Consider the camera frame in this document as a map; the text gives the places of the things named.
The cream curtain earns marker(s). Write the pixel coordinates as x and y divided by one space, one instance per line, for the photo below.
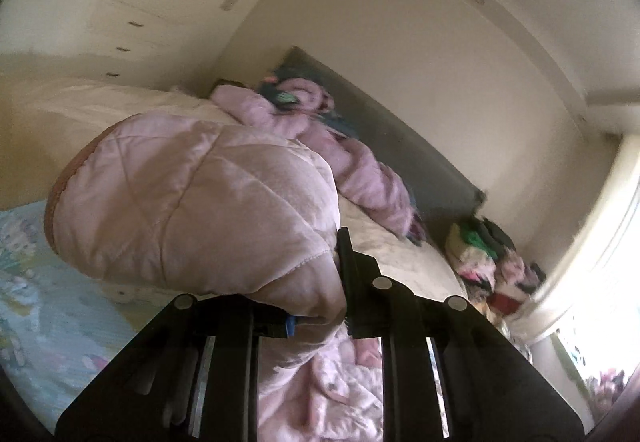
590 242

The blue cartoon-print blanket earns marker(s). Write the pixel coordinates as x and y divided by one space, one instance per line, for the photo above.
50 312

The grey padded headboard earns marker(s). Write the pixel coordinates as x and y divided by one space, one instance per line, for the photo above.
400 136

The crumpled pink quilt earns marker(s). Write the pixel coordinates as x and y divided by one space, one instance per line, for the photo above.
365 171

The pink quilted blanket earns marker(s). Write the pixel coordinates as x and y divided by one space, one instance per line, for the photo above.
190 202

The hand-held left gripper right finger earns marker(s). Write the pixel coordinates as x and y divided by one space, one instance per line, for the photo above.
350 282

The bed with beige sheet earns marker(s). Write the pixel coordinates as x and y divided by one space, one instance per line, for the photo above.
75 111

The pile of folded clothes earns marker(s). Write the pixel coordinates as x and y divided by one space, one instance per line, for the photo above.
480 262

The teal pillow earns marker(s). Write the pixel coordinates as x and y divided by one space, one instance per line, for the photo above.
282 96

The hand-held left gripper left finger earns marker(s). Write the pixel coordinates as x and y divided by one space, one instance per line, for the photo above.
280 324

